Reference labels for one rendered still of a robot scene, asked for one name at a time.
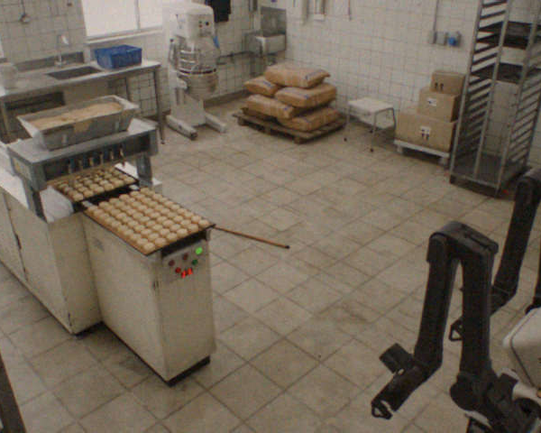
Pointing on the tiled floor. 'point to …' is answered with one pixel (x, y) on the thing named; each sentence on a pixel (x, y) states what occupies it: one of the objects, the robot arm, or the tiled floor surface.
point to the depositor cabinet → (46, 245)
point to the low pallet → (288, 127)
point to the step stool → (372, 115)
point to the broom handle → (251, 236)
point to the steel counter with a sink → (62, 86)
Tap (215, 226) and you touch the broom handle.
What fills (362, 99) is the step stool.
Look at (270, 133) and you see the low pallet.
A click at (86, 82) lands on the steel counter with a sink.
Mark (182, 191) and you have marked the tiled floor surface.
